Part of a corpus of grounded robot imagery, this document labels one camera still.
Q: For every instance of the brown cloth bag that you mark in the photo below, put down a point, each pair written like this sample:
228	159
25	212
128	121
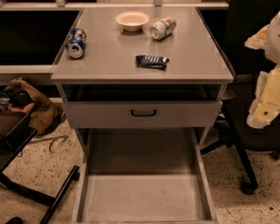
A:
24	97

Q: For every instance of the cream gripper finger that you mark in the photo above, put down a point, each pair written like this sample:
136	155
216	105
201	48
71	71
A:
258	40

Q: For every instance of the blue pepsi can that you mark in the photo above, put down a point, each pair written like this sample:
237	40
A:
76	43

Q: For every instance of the black office chair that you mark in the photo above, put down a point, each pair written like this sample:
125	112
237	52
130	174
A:
251	103

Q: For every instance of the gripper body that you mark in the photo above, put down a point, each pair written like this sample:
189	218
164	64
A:
278	37

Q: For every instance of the white paper bowl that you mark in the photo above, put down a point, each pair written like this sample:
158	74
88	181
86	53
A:
132	21

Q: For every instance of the black side table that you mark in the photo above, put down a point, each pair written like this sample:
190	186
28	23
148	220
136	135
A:
15	134

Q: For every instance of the open grey lower drawer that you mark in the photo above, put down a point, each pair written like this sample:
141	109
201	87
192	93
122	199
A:
143	176

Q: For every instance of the closed grey upper drawer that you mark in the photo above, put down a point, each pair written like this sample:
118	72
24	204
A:
117	114

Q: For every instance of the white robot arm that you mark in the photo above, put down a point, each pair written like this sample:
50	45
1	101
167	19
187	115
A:
272	48

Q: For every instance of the black drawer handle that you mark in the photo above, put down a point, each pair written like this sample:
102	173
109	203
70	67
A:
143	113

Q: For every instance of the grey metal drawer cabinet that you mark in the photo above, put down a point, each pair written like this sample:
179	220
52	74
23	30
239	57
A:
108	71

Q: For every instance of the silver soda can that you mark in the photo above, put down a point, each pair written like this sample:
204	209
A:
162	28

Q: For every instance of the blue rxbar wrapper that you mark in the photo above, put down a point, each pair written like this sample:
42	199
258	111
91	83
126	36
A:
149	61

